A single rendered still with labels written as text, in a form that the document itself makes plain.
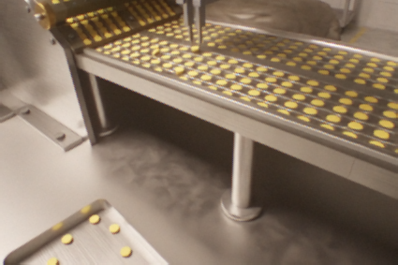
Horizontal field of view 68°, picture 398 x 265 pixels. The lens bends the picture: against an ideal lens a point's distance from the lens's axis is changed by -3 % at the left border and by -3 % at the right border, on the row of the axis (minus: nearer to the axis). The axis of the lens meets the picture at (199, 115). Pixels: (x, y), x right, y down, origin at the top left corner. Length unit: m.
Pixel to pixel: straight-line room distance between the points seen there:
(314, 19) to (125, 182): 0.37
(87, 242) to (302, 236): 0.23
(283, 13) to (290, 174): 0.24
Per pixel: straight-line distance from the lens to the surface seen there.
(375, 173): 0.24
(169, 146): 0.47
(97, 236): 0.37
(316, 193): 0.41
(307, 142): 0.24
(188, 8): 0.38
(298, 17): 0.50
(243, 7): 0.53
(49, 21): 0.42
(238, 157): 0.32
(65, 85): 0.47
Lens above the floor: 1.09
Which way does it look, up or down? 33 degrees down
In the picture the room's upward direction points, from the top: 2 degrees counter-clockwise
